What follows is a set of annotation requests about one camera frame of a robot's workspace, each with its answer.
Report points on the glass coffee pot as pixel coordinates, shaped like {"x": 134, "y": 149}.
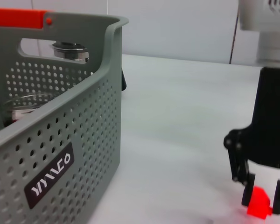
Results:
{"x": 70, "y": 51}

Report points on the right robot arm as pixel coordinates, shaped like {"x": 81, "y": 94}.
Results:
{"x": 273, "y": 46}

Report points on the grey-green perforated storage bin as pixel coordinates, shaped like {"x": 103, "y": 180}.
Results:
{"x": 72, "y": 140}

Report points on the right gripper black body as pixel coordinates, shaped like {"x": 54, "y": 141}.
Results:
{"x": 270, "y": 116}

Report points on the dark red brick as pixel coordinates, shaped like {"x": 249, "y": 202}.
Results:
{"x": 10, "y": 121}

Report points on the bright red toy brick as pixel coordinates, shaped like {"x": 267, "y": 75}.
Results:
{"x": 259, "y": 203}

